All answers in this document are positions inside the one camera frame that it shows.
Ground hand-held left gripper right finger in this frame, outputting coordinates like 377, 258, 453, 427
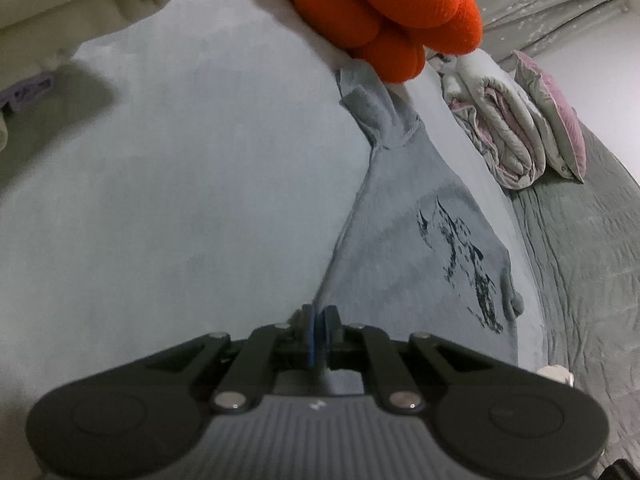
320, 304, 493, 415

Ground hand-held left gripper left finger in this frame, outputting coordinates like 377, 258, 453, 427
142, 304, 318, 415

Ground grey knitted sweater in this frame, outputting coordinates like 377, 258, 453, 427
272, 66, 526, 396

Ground folded cream clothes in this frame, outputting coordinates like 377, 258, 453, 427
0, 0, 182, 161

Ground small white object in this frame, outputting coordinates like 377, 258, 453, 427
537, 364, 574, 387

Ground light grey bed sheet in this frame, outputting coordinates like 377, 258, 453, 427
0, 0, 551, 480

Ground grey quilted bedspread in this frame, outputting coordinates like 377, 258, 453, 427
500, 110, 640, 461

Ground folded grey pink quilt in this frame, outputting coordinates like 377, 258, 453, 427
440, 52, 548, 191

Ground grey pink pillow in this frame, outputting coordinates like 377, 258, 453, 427
514, 50, 587, 184

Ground orange pumpkin plush cushion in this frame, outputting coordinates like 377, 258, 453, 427
262, 0, 484, 84

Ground lavender folded garment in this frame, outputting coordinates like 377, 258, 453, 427
0, 71, 54, 113

